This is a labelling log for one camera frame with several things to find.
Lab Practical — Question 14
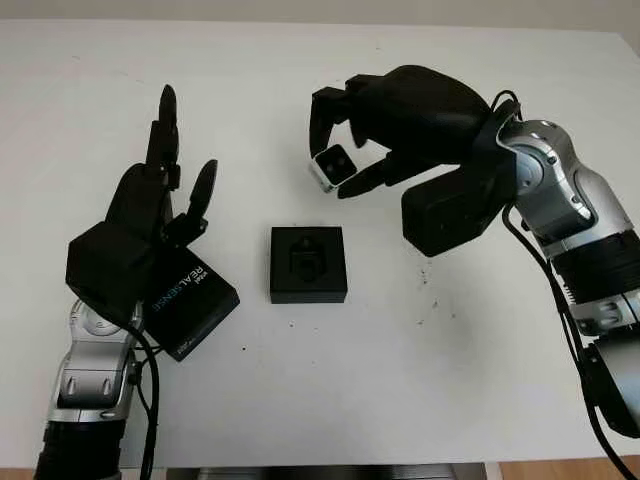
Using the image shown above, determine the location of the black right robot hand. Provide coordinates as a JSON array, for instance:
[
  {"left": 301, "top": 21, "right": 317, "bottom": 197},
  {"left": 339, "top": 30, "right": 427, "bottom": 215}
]
[{"left": 308, "top": 64, "right": 494, "bottom": 200}]

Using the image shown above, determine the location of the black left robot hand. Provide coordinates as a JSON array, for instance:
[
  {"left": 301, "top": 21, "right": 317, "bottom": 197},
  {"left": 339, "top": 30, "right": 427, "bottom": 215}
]
[{"left": 103, "top": 84, "right": 220, "bottom": 251}]

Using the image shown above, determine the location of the small silver black camera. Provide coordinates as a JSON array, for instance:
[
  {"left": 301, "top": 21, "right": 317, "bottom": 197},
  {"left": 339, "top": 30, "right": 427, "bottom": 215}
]
[{"left": 310, "top": 144, "right": 357, "bottom": 194}]

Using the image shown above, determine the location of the black RealSense box lid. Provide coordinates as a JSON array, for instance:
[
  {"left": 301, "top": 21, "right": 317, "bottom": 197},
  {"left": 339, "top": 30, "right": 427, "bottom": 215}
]
[{"left": 142, "top": 244, "right": 241, "bottom": 362}]

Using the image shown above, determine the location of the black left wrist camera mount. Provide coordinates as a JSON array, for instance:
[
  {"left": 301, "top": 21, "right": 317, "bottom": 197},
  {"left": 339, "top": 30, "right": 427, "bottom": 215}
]
[{"left": 65, "top": 221, "right": 156, "bottom": 321}]

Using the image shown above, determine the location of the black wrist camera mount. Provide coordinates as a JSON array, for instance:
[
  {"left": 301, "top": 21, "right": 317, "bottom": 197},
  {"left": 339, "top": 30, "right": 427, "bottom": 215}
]
[
  {"left": 401, "top": 107, "right": 520, "bottom": 259},
  {"left": 65, "top": 221, "right": 156, "bottom": 321}
]

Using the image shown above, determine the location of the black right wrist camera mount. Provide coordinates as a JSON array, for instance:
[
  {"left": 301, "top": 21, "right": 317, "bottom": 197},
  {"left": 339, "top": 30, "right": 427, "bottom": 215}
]
[{"left": 401, "top": 107, "right": 520, "bottom": 259}]

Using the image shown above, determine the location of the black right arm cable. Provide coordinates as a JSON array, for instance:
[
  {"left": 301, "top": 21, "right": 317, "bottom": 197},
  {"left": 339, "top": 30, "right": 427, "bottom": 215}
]
[{"left": 492, "top": 89, "right": 631, "bottom": 480}]

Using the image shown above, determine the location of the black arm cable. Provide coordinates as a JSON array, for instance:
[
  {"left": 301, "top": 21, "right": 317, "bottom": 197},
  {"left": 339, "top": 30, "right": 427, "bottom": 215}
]
[
  {"left": 492, "top": 89, "right": 631, "bottom": 480},
  {"left": 127, "top": 324, "right": 161, "bottom": 480}
]

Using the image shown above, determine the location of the black camera box base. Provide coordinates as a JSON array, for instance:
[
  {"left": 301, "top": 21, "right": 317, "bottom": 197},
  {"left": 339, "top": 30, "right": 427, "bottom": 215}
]
[{"left": 267, "top": 225, "right": 347, "bottom": 306}]

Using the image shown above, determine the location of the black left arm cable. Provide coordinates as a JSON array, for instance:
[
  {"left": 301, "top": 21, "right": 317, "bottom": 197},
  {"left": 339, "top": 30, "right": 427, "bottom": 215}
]
[{"left": 127, "top": 324, "right": 161, "bottom": 480}]

